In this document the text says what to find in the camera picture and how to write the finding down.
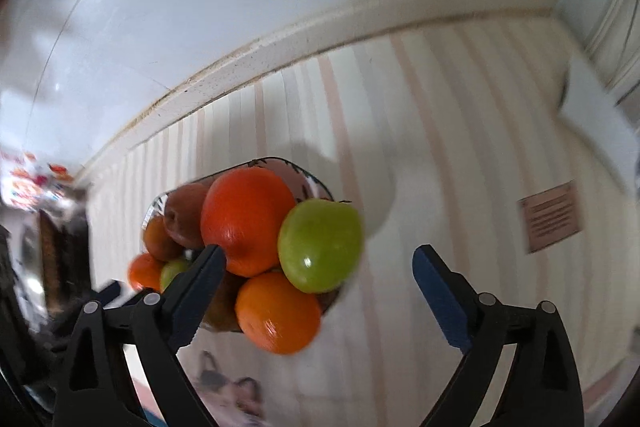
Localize white ribbed door frame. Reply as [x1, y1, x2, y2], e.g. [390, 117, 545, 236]
[582, 0, 640, 108]

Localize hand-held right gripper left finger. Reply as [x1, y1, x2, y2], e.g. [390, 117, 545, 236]
[52, 244, 228, 427]

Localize colourful wall stickers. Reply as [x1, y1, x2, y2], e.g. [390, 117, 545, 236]
[0, 149, 76, 210]

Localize oval leaf patterned plate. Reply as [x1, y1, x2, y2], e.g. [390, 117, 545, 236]
[140, 157, 342, 334]

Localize green apple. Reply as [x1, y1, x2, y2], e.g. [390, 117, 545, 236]
[160, 258, 194, 293]
[277, 198, 364, 294]

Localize brown cloth label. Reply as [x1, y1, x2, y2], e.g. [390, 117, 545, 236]
[517, 180, 584, 255]

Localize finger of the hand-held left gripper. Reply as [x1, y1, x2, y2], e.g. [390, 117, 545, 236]
[95, 281, 146, 309]

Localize large orange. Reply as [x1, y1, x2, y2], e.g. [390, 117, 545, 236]
[200, 168, 297, 278]

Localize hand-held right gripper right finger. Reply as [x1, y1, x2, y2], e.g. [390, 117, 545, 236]
[412, 244, 586, 427]

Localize striped cat print cloth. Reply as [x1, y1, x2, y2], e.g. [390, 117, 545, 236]
[75, 14, 640, 427]

